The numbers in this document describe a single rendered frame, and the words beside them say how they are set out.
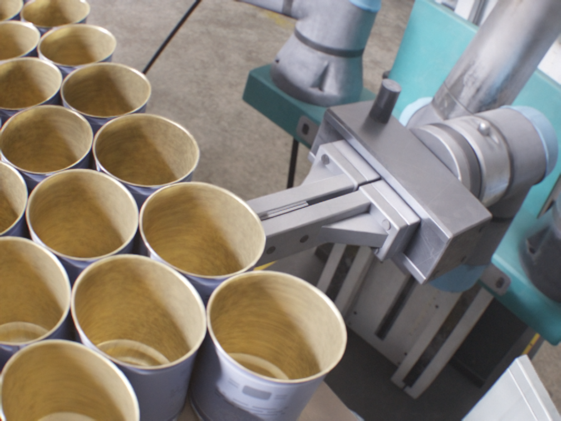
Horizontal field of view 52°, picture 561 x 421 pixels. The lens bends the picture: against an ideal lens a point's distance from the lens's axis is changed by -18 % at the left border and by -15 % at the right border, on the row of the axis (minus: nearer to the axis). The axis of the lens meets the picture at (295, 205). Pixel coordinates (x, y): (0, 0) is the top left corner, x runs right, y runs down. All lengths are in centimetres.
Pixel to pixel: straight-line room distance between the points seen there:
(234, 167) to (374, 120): 187
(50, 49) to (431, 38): 67
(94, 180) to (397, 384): 113
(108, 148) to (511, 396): 30
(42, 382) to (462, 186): 30
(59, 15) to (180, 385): 38
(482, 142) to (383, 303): 94
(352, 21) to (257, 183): 138
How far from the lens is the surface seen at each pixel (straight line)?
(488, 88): 64
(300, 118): 100
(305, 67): 100
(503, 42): 63
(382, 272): 135
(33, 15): 58
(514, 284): 89
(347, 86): 102
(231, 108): 262
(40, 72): 48
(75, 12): 58
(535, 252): 90
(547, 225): 88
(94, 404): 34
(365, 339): 148
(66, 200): 38
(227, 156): 236
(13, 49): 54
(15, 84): 49
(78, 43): 53
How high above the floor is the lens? 141
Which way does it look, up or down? 39 degrees down
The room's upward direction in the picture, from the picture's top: 19 degrees clockwise
